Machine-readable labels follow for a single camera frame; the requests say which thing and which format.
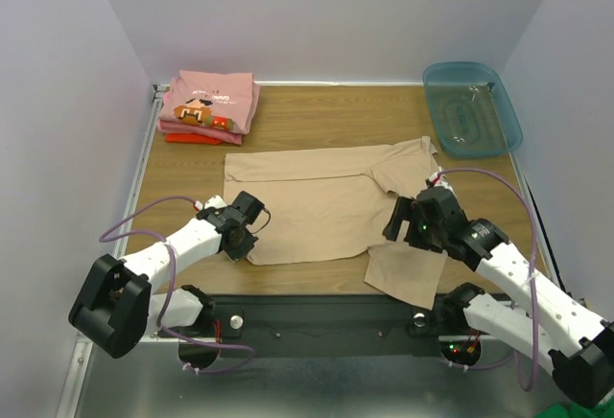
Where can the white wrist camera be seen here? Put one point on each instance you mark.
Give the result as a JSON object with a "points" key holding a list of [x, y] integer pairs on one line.
{"points": [[439, 180], [215, 202]]}

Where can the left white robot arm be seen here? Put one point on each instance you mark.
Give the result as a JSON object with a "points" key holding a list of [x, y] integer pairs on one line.
{"points": [[124, 299]]}

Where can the pink printed folded t shirt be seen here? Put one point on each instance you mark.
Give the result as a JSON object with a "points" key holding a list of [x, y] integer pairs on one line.
{"points": [[219, 86]]}

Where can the green cloth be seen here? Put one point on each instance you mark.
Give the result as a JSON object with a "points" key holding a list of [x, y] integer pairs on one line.
{"points": [[576, 411]]}

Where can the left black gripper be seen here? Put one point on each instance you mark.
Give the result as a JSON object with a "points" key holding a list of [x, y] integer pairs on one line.
{"points": [[245, 248]]}

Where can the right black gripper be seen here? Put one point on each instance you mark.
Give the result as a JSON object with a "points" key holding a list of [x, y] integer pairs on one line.
{"points": [[413, 225]]}

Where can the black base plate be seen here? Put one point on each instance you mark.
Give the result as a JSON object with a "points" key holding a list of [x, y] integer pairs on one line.
{"points": [[292, 326]]}

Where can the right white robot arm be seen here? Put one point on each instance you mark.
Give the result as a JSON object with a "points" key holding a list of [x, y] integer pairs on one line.
{"points": [[570, 342]]}

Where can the beige t shirt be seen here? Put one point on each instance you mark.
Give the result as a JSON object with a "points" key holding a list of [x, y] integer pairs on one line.
{"points": [[330, 204]]}

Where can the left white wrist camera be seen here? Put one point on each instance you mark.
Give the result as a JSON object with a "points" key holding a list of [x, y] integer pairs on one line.
{"points": [[215, 202]]}

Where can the teal plastic bin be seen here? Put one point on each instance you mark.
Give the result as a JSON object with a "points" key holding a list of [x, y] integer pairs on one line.
{"points": [[471, 111]]}

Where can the aluminium table frame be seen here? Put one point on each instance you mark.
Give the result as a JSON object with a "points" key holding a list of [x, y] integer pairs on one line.
{"points": [[149, 383]]}

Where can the red folded t shirt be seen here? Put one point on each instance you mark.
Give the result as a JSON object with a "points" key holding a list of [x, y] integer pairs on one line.
{"points": [[191, 138]]}

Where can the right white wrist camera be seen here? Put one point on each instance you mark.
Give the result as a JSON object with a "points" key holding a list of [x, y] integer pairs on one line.
{"points": [[439, 180]]}

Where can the plain pink folded t shirt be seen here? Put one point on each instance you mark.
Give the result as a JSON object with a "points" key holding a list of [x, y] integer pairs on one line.
{"points": [[228, 120]]}

